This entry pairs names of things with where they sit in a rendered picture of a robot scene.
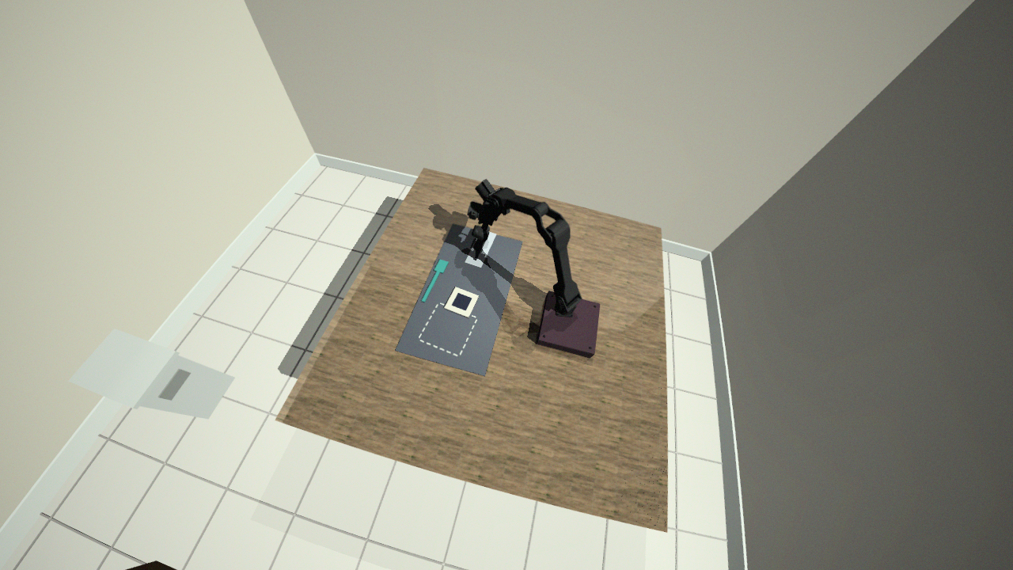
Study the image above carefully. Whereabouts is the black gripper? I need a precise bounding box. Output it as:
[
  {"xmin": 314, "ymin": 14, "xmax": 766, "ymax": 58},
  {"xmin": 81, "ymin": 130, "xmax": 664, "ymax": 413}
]
[{"xmin": 472, "ymin": 202, "xmax": 498, "ymax": 241}]

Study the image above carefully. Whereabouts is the cream square tile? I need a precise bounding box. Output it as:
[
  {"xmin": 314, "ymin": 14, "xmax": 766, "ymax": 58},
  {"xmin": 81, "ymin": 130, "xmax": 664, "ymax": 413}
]
[{"xmin": 444, "ymin": 287, "xmax": 479, "ymax": 317}]

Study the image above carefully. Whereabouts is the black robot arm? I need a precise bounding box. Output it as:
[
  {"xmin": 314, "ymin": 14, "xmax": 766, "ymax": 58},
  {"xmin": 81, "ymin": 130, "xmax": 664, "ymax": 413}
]
[{"xmin": 467, "ymin": 179, "xmax": 582, "ymax": 317}]

